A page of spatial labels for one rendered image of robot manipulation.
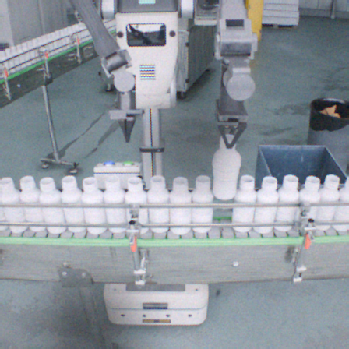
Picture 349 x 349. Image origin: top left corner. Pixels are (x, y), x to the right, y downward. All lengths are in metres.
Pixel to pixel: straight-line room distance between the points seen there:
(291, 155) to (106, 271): 0.97
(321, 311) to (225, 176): 1.46
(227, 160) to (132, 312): 1.20
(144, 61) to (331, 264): 0.96
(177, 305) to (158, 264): 0.80
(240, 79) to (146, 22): 0.70
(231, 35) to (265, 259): 0.63
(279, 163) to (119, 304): 1.02
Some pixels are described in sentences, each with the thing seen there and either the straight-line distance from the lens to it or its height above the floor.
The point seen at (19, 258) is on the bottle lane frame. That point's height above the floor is 0.92.
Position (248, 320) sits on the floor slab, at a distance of 2.09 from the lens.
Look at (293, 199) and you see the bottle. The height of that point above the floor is 1.12.
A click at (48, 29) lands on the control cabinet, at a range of 7.58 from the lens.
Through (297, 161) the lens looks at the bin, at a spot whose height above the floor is 0.87.
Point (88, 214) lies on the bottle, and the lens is 1.01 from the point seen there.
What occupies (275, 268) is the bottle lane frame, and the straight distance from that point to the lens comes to 1.13.
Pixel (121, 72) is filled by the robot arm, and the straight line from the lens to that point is 1.02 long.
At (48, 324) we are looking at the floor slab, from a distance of 2.15.
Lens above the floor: 1.69
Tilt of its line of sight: 33 degrees down
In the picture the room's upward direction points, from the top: straight up
